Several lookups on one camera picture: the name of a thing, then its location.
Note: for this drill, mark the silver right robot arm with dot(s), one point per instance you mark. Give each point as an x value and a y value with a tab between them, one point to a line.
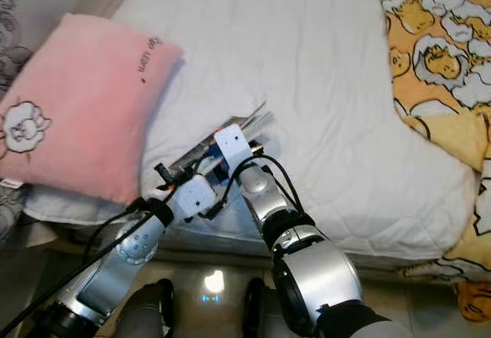
322	277

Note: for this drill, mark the pink pillow with sheep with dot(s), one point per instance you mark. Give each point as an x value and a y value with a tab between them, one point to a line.
84	100

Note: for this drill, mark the white quilted mattress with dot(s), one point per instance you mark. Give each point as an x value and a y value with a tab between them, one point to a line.
314	70

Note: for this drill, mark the yellow cartoon print blanket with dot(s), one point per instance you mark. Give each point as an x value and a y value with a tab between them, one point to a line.
437	47

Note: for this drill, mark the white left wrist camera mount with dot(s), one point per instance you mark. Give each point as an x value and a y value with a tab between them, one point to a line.
194	196

